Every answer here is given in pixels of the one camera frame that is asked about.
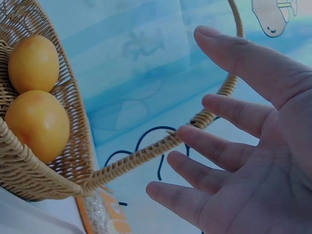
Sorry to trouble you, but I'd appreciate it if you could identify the woven wicker basket with handle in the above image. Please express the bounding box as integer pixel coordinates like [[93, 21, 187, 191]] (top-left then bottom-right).
[[0, 0, 245, 202]]

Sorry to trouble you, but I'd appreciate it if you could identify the yellow orange fruit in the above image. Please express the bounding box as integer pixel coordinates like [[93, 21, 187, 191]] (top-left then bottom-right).
[[4, 90, 71, 165], [7, 34, 60, 94]]

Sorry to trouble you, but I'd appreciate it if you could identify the orange snack packet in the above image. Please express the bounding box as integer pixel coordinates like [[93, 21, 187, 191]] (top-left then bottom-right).
[[75, 187, 132, 234]]

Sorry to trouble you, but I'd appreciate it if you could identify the person's right hand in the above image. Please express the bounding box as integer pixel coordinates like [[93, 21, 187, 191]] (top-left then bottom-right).
[[145, 25, 312, 234]]

